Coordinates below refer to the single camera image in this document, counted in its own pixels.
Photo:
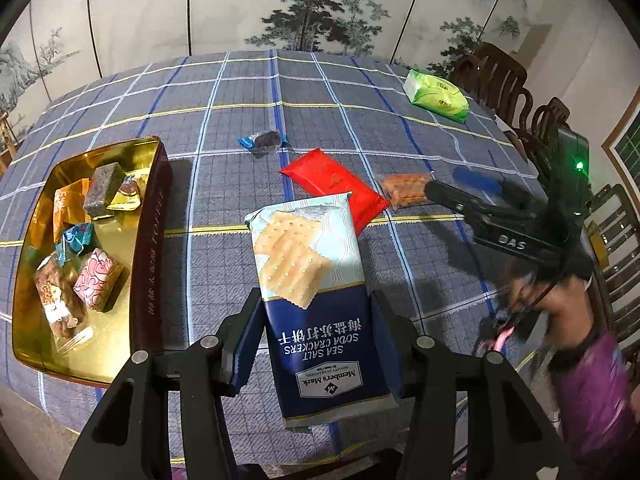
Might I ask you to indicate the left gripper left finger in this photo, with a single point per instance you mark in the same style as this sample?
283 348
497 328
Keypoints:
127 435

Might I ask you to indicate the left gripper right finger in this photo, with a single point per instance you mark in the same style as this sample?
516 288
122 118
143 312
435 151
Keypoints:
509 436

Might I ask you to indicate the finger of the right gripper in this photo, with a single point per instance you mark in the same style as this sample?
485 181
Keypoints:
458 201
479 181

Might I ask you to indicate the pink cube snack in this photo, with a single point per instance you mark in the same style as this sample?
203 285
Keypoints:
97 279

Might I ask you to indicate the clear fried twist snack bag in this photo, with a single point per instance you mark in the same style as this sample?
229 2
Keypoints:
65 313

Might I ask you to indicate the blue dark candy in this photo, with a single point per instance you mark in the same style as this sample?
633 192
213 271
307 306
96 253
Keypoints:
262 143

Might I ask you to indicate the blue soda cracker pack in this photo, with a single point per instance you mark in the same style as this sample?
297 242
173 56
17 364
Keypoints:
323 357

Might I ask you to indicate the blue chocolate candy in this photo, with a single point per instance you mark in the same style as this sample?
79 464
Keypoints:
75 242

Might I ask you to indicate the orange snack bag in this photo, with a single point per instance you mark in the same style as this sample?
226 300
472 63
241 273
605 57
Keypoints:
68 207

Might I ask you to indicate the yellow cake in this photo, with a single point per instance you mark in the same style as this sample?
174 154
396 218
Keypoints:
129 196

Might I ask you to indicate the dark sesame block snack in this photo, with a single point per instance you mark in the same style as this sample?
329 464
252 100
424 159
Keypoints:
104 184

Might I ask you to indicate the purple sleeved forearm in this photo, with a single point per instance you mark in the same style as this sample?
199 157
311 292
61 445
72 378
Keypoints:
597 421

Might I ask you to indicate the person's right hand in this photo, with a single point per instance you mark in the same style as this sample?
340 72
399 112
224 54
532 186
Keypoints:
567 304

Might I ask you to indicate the clear orange cracker pack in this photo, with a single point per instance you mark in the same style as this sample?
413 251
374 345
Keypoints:
405 190

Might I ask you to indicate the dark wooden chair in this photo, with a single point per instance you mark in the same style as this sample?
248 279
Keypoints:
496 80
607 218

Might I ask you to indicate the green tissue pack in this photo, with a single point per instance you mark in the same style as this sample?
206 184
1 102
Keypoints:
437 95

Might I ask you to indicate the red snack packet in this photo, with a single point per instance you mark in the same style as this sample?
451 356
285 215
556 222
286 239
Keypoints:
320 175

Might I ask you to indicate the gold and maroon toffee tin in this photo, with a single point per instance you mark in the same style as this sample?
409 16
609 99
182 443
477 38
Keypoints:
132 319

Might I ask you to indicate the small bamboo stool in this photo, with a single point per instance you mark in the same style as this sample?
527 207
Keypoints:
9 143

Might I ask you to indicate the painted folding screen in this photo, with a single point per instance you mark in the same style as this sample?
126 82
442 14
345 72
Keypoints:
58 45

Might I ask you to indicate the framed picture on wall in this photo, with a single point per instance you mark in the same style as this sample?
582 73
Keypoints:
622 149

